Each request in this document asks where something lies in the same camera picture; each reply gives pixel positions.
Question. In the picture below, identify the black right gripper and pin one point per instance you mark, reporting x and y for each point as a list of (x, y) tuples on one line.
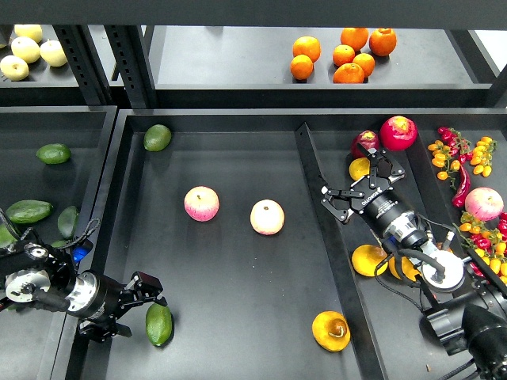
[(373, 198)]

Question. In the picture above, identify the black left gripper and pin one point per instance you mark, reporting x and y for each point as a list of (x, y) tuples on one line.
[(100, 300)]

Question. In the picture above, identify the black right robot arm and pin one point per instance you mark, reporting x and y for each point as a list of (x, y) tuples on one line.
[(466, 305)]

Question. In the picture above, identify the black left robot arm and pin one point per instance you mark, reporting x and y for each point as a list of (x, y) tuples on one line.
[(41, 276)]

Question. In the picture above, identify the dark green avocado small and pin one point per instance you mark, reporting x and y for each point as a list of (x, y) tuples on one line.
[(67, 222)]

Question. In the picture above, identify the dark avocado at edge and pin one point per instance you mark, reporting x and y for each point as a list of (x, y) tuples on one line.
[(6, 238)]

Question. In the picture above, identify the green avocado at tray corner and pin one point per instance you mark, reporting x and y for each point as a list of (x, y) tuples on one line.
[(157, 138)]

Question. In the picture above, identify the dark red apple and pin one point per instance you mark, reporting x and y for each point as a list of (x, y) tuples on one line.
[(368, 140)]

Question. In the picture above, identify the bright red apple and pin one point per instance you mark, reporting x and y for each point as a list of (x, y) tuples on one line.
[(398, 133)]

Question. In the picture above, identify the cherry tomato cluster upper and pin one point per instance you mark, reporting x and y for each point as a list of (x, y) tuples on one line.
[(452, 151)]

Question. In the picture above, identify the cherry tomato cluster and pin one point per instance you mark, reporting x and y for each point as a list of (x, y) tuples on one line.
[(489, 243), (452, 151)]

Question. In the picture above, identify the red chili pepper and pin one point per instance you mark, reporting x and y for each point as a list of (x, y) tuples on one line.
[(463, 189)]

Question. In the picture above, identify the black left tray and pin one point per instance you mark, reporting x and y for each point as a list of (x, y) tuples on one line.
[(36, 344)]

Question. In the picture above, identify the black tray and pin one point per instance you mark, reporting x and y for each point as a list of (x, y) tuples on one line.
[(36, 344), (243, 303)]

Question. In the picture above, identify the pale pink apple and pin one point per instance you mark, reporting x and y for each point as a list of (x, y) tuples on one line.
[(267, 217)]

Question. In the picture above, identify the pink apple right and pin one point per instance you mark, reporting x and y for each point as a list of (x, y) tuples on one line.
[(484, 203)]

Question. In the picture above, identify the orange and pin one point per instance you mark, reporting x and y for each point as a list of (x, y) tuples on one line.
[(309, 46), (366, 62), (301, 67), (343, 54), (382, 41), (356, 38), (349, 73)]

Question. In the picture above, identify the cherry tomato cluster lower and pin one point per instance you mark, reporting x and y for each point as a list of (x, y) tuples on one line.
[(489, 243)]

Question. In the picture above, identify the pink red apple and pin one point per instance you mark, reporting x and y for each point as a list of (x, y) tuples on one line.
[(201, 203)]

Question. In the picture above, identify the black centre tray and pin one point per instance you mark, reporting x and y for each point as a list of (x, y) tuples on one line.
[(243, 303)]

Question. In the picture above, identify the black tray divider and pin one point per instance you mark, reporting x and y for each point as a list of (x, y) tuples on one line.
[(366, 349)]

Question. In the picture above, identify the black perforated post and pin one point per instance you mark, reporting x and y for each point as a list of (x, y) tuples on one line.
[(132, 62), (83, 59)]

